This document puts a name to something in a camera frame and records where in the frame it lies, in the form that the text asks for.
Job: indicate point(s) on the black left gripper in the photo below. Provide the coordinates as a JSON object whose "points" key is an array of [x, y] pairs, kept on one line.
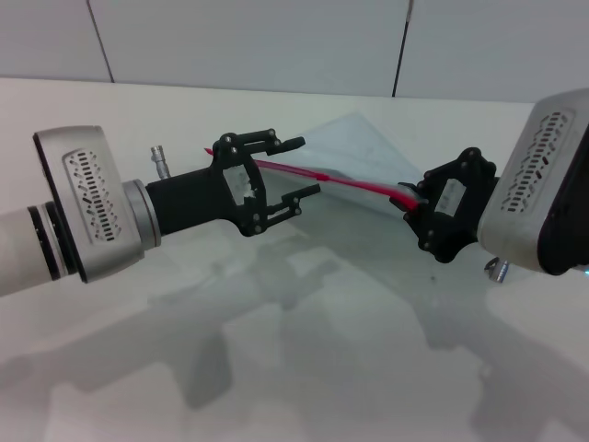
{"points": [[198, 198]]}

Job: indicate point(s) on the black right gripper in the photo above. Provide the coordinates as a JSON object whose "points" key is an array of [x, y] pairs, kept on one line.
{"points": [[460, 207]]}

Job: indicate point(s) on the clear red-zip document bag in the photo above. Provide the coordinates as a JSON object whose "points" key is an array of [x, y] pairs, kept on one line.
{"points": [[368, 152]]}

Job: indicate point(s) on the metal right wrist connector plug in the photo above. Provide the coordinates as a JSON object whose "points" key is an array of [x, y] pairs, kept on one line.
{"points": [[499, 271]]}

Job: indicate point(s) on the metal wrist connector plug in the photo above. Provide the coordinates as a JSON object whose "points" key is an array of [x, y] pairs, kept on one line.
{"points": [[160, 161], [499, 271]]}

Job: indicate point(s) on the silver vented right wrist box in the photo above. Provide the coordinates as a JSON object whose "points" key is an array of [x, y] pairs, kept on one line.
{"points": [[529, 184]]}

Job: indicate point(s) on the metal left wrist connector plug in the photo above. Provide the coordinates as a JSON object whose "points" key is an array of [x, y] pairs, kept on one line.
{"points": [[160, 161]]}

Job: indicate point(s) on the thin black vertical pole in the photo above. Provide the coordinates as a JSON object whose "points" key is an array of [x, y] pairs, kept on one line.
{"points": [[401, 55]]}

